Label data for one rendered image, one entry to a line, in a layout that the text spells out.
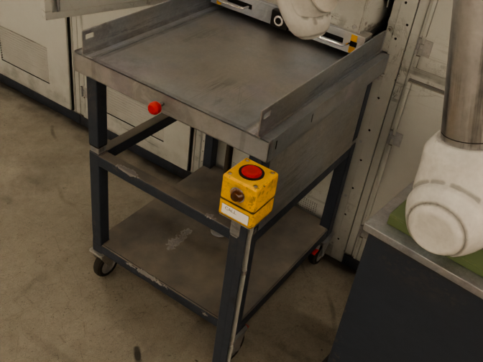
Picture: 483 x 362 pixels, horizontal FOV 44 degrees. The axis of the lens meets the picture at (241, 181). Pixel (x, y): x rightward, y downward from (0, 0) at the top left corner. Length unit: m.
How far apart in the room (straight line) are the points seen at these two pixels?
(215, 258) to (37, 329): 0.60
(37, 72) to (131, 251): 1.30
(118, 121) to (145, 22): 0.99
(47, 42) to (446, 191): 2.19
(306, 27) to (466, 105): 0.48
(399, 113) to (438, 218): 0.92
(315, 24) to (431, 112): 0.63
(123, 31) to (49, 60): 1.22
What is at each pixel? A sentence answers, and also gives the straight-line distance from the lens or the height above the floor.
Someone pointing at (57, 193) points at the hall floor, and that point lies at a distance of 2.55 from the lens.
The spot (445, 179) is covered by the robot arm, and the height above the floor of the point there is 1.01.
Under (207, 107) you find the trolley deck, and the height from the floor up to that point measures 0.85.
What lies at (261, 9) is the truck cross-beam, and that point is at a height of 0.90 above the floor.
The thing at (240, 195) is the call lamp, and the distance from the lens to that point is 1.13.
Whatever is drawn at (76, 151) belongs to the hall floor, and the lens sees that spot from 2.78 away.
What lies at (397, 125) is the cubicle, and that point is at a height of 0.65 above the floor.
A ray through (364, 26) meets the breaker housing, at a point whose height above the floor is 0.94.
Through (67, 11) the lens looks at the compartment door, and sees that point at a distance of 1.91.
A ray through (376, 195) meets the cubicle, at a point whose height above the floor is 0.37.
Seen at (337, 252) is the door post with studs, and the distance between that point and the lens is 2.34.
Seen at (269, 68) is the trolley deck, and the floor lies 0.85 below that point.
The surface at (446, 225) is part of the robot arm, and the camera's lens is 1.05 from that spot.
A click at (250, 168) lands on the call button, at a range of 1.15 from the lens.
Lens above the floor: 1.57
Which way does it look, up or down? 36 degrees down
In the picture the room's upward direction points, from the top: 8 degrees clockwise
